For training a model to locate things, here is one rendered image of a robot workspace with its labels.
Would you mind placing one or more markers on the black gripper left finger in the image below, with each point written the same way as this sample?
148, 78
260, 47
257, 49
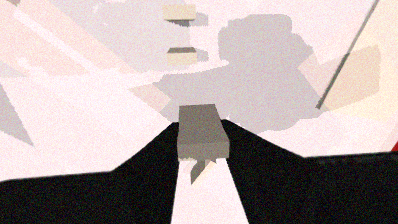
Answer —
141, 190

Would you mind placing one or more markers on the red domino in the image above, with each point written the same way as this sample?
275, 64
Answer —
395, 148

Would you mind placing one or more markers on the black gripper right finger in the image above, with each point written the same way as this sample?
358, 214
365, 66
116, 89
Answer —
278, 186

